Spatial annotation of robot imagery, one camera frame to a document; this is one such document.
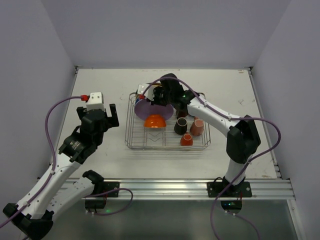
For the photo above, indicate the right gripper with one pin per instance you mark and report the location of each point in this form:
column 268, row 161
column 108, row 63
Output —
column 157, row 94

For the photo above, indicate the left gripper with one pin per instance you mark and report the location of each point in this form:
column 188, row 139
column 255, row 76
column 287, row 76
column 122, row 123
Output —
column 110, row 119

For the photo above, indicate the purple plate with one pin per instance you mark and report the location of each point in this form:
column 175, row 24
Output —
column 143, row 109

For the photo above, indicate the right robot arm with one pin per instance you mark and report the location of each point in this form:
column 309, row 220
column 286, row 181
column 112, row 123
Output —
column 242, row 137

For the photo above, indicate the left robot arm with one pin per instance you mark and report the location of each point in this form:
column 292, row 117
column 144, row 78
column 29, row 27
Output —
column 76, row 148

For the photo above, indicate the dark brown cup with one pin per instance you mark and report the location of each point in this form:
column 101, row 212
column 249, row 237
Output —
column 181, row 113

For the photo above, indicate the orange bowl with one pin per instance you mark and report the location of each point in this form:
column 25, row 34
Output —
column 155, row 121

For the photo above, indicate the black cup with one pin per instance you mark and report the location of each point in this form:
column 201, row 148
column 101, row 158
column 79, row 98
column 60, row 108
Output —
column 181, row 126

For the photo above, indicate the pink cup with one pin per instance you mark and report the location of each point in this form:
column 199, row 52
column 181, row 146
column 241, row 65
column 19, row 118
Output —
column 197, row 127

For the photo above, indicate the red orange cup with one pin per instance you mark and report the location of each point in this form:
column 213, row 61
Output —
column 186, row 140

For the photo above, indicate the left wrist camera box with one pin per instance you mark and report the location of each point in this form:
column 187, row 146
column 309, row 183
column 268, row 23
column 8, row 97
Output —
column 94, row 101

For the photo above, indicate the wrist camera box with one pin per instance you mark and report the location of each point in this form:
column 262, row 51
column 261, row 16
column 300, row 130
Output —
column 94, row 101
column 145, row 92

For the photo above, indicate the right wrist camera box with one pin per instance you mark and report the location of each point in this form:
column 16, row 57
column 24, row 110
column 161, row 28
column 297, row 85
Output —
column 145, row 92

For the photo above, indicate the wire dish rack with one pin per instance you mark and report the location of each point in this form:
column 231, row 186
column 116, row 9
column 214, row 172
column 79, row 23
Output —
column 138, row 137

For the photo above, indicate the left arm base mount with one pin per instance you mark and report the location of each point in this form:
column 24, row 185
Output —
column 94, row 205

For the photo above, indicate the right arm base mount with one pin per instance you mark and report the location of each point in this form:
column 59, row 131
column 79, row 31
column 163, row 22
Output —
column 238, row 192

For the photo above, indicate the aluminium rail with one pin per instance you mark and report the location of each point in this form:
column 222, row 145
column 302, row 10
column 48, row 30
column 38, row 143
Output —
column 199, row 189

